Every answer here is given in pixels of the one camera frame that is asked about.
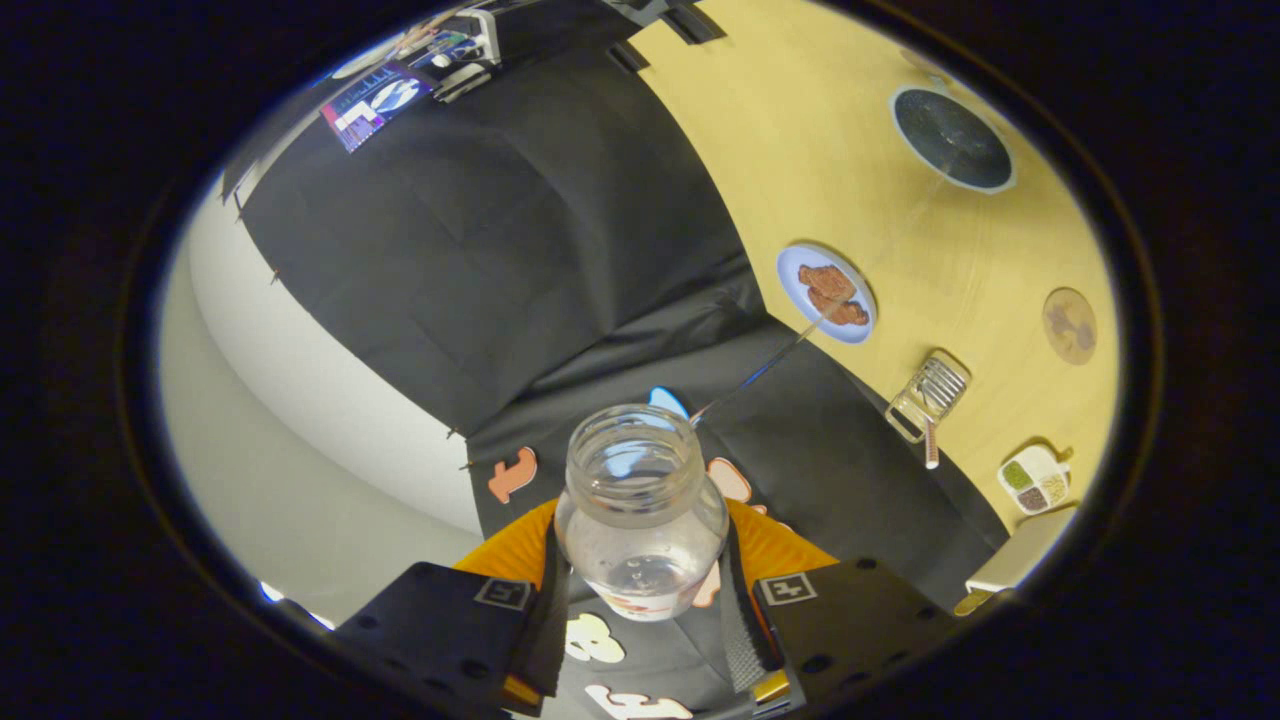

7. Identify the white divided grain dish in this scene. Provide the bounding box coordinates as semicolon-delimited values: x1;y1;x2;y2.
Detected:
997;444;1073;516

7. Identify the brown food piece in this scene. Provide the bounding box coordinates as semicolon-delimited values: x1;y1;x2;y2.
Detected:
808;288;871;328
797;263;858;302

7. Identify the white toaster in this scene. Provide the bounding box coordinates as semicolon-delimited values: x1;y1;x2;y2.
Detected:
965;505;1081;594

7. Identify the light blue plate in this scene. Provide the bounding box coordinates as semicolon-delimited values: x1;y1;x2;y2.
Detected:
776;243;878;345

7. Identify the clear ribbed glass holder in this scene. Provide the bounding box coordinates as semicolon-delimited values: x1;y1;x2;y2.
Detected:
884;353;971;444

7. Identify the background desk clutter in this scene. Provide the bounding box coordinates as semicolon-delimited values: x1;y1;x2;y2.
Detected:
395;8;503;104

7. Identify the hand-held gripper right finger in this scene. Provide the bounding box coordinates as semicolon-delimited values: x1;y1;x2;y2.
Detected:
718;497;961;716

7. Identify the white cup speckled blue inside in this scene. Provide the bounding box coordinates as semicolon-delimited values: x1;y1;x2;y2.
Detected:
890;84;1018;195

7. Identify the wooden table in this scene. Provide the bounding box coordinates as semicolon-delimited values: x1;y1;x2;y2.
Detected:
628;0;1121;561

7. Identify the plain brown round coaster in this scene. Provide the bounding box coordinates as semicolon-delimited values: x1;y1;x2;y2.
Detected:
898;47;953;89

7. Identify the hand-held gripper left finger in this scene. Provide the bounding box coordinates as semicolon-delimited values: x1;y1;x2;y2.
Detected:
335;497;573;716

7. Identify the colourful wall poster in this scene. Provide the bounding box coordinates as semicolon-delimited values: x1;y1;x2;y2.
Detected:
319;60;436;154

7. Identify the clear plastic bottle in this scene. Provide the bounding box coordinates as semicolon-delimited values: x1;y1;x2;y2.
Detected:
554;403;731;623

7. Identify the patterned wooden coaster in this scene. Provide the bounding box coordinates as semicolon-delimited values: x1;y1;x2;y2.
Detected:
1042;287;1099;367

